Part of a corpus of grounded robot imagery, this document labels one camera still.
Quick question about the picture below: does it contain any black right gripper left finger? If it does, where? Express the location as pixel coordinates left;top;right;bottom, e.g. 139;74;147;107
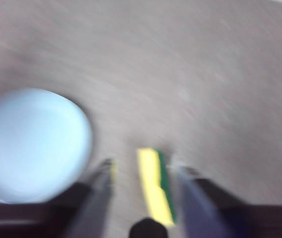
0;158;119;238

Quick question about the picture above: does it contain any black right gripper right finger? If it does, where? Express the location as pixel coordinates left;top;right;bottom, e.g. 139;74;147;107
170;165;282;238

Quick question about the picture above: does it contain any blue round plate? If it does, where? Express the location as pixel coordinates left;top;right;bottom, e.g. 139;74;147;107
0;88;93;204

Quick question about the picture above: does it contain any yellow sponge with green pad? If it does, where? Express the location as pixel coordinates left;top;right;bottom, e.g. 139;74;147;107
135;147;178;228

